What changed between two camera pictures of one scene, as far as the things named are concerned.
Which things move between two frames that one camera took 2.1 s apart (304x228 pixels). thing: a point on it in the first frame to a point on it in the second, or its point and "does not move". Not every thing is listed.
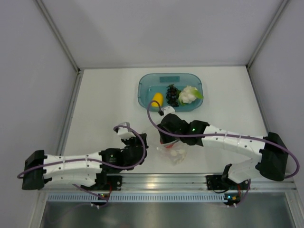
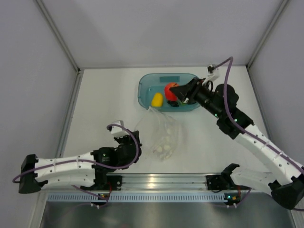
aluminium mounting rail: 173,182 does not move
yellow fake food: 159,98 does not move
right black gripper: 166,138 to 190,90
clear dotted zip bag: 174,152 to 159,135
